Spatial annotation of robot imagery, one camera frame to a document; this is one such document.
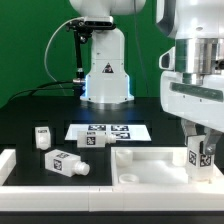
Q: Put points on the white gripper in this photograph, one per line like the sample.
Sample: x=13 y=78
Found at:
x=203 y=104

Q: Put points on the white square tabletop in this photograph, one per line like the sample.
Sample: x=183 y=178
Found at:
x=149 y=165

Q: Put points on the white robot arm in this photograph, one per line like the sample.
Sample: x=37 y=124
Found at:
x=192 y=79

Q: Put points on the white marker sheet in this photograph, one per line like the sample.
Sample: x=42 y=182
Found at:
x=123 y=132

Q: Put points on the white U-shaped fence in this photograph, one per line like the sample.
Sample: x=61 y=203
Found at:
x=197 y=196

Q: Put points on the black camera on stand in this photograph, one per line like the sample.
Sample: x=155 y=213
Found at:
x=82 y=28

